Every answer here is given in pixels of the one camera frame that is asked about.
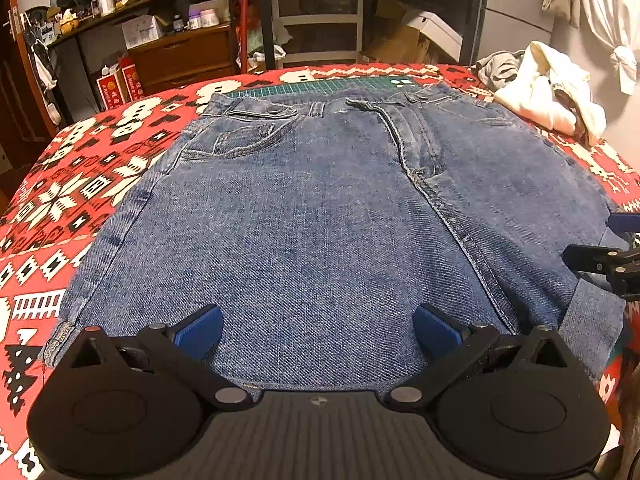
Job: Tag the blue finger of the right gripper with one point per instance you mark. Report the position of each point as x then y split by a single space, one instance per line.
624 222

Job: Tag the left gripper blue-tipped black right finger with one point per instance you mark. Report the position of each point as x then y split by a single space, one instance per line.
451 349

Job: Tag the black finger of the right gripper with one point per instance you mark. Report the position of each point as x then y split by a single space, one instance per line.
620 267

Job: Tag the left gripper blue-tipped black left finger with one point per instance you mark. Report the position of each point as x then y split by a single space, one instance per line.
177 351

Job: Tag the blue denim jeans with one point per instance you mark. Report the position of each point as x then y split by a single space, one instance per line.
318 223

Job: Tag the cream white garment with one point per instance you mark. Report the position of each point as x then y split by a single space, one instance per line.
552 91

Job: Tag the red patterned bed cover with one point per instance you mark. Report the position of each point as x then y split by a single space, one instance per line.
57 211

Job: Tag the grey crumpled garment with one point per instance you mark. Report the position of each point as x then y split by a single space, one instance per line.
498 69

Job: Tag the white tied curtain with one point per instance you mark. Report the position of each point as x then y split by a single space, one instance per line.
615 23

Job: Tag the grey refrigerator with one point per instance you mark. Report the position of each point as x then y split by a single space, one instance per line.
511 25

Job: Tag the right red white carton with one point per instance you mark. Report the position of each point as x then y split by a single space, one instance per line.
131 78

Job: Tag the red white carton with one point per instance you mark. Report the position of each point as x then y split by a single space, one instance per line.
112 87
131 78

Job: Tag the left red white carton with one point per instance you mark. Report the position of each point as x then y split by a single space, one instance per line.
112 87

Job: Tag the white open shoe box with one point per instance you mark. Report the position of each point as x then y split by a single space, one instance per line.
436 30

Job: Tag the brown wooden door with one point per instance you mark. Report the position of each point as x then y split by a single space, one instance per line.
26 127

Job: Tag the green cutting mat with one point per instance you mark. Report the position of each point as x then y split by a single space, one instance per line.
329 86

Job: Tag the brown wooden drawer cabinet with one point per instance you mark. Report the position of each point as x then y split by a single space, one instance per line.
184 58

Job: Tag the white cardboard box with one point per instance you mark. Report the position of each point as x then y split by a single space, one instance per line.
141 30

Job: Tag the white plastic drawer unit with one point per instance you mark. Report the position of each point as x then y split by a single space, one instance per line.
316 32

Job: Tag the white pump bottle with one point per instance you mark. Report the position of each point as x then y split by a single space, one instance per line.
106 7

